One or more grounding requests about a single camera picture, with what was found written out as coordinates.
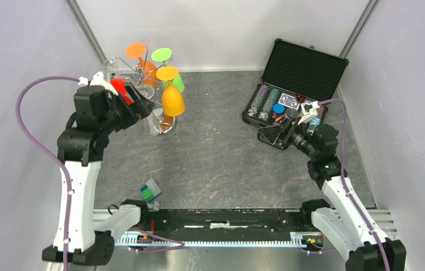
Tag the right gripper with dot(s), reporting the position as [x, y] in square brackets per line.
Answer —
[283, 132]

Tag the black poker chip case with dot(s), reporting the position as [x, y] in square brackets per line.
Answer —
[293, 73]

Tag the clear flute glass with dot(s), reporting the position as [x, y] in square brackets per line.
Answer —
[153, 122]

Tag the coloured toy brick block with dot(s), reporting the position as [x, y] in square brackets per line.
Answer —
[150, 190]

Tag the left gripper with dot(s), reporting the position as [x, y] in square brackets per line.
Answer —
[141, 107]

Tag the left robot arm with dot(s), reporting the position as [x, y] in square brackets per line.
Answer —
[98, 113]

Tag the green plastic wine glass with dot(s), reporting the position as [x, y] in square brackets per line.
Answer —
[167, 74]

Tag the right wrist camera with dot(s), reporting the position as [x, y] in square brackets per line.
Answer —
[308, 111]

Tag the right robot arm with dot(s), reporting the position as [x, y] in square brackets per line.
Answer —
[346, 223]

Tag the red plastic wine glass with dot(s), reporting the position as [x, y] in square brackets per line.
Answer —
[119, 86]

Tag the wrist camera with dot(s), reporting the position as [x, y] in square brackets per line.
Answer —
[308, 111]
[98, 79]

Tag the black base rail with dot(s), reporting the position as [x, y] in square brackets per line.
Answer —
[236, 227]

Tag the orange plastic wine glass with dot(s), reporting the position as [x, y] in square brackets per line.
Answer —
[146, 70]

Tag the chrome wine glass rack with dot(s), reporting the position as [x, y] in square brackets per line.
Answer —
[128, 73]

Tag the yellow plastic wine glass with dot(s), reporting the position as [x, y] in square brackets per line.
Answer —
[172, 102]

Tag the clear wine glass on rack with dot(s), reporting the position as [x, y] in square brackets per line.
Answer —
[110, 66]

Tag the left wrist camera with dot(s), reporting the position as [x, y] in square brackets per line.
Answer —
[98, 79]

